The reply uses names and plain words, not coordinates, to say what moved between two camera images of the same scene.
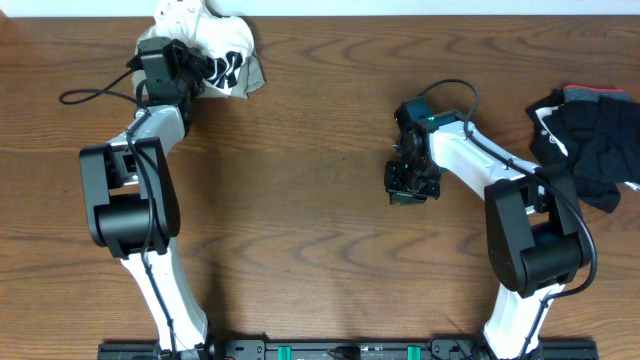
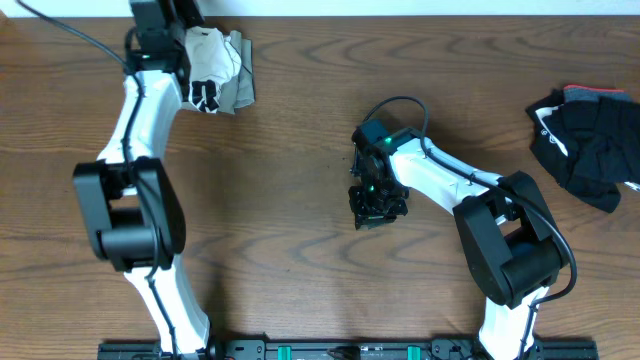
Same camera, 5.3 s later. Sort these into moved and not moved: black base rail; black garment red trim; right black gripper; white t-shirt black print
Moved: right black gripper; white t-shirt black print
Not moved: black garment red trim; black base rail
